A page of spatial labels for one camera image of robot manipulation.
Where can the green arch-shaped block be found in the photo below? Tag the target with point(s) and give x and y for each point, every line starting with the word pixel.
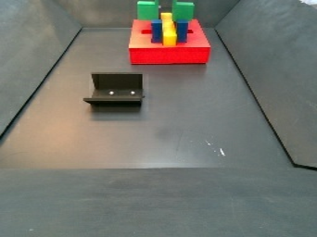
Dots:
pixel 147 10

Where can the yellow long bar block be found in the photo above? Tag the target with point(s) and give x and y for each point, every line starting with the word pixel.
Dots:
pixel 168 35

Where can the blue post block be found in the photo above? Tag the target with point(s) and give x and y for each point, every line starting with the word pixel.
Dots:
pixel 156 30
pixel 182 28

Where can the red board base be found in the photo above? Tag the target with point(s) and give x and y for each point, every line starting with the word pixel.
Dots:
pixel 147 53

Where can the black angled bracket holder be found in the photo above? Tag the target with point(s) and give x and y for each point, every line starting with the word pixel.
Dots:
pixel 115 87

